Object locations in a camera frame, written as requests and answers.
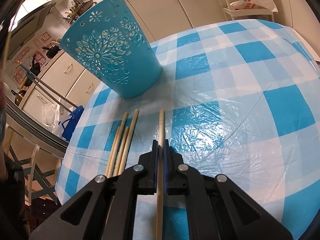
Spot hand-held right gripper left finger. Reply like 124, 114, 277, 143
30, 140, 159, 240

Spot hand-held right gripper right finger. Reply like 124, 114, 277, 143
163, 140, 293, 240

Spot blue perforated plastic bucket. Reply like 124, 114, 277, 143
59, 0, 163, 99

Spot clear plastic table cover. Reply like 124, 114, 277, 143
62, 20, 320, 205

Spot blue shopping bag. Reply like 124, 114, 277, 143
60, 105, 85, 142

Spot folding wooden shelf rack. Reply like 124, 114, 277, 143
0, 97, 66, 205

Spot blue mop with orange tip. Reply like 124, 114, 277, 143
15, 60, 78, 109

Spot blue white checked tablecloth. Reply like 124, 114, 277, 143
56, 19, 320, 240

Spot brass kettle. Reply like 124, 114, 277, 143
11, 89, 27, 105

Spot black frying pan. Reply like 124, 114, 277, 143
43, 41, 61, 57

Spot white lower kitchen cabinets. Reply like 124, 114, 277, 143
21, 0, 268, 115

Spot white rolling cart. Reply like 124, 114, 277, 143
221, 1, 274, 22

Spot red white plastic bag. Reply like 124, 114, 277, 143
229, 0, 279, 13

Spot range hood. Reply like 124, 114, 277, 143
7, 1, 55, 61

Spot red wall decals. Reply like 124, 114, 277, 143
9, 31, 51, 81

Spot wall utensil rack with bottles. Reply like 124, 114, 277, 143
60, 0, 95, 25

